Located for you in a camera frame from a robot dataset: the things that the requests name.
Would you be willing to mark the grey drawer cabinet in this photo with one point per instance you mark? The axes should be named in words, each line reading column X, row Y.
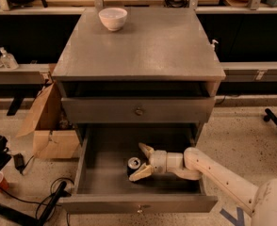
column 160, row 53

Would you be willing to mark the blue pepsi can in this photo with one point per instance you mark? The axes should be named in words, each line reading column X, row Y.
column 133, row 165

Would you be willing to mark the white ceramic bowl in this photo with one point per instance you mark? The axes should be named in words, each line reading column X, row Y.
column 113, row 18

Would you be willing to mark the open grey middle drawer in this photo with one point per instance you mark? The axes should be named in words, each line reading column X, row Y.
column 102, row 185

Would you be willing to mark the brown cardboard box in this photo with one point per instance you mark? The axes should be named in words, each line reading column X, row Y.
column 53, row 138

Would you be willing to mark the black stand leg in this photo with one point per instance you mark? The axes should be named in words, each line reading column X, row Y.
column 270, row 116

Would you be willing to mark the black power adapter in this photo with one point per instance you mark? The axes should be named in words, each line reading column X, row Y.
column 18, row 161

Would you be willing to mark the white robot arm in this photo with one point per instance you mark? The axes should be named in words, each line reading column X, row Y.
column 259, row 202

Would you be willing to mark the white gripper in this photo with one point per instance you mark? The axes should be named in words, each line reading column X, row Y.
column 159, row 161

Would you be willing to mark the closed grey top drawer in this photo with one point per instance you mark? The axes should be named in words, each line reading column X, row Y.
column 85, row 110

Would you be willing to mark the small white pump bottle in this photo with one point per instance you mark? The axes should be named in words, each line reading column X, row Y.
column 214, row 44

